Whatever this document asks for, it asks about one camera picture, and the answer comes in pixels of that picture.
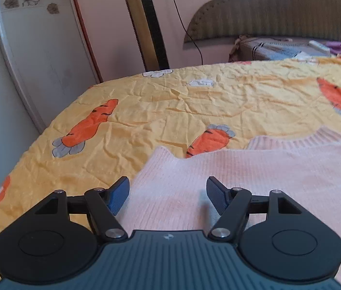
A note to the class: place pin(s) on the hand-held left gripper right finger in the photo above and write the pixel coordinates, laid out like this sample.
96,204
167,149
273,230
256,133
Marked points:
217,196

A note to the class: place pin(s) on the pink knitted sweater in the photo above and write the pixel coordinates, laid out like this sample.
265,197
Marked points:
279,172

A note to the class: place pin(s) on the yellow carrot-print bedsheet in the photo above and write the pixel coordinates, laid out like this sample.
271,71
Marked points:
158,105

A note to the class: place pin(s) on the white wardrobe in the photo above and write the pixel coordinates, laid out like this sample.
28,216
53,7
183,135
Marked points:
37,51

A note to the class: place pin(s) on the gold and black tower fan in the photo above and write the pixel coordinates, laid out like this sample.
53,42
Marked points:
149,24

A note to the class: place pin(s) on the white remote control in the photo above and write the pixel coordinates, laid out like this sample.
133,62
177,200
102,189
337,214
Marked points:
320,46

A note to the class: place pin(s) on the purple cloth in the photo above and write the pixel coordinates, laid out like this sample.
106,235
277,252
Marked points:
339,47

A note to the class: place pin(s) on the olive padded headboard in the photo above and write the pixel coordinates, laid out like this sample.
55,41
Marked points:
279,9

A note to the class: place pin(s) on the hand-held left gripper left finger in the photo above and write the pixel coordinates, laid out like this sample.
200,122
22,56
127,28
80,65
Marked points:
119,196

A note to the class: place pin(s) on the pile of clothes and pillow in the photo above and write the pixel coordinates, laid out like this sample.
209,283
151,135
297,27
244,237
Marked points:
273,50

